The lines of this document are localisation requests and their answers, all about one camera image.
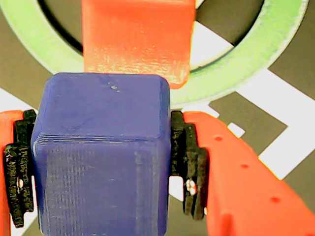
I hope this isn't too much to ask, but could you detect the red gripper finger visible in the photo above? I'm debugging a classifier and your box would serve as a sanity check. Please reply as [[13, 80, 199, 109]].
[[0, 109, 38, 236], [169, 110, 315, 236]]

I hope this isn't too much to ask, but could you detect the blue cube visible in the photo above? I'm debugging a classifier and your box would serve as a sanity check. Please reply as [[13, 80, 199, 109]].
[[31, 72, 172, 236]]

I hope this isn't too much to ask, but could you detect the red cube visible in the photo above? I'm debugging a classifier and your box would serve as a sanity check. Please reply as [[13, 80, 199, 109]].
[[81, 0, 196, 89]]

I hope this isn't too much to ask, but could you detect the black white checkerboard marker mat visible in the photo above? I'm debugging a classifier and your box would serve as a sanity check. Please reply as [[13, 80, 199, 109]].
[[0, 0, 315, 236]]

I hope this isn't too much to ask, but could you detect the green ring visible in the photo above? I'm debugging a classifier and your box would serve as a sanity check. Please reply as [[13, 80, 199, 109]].
[[0, 0, 310, 110]]

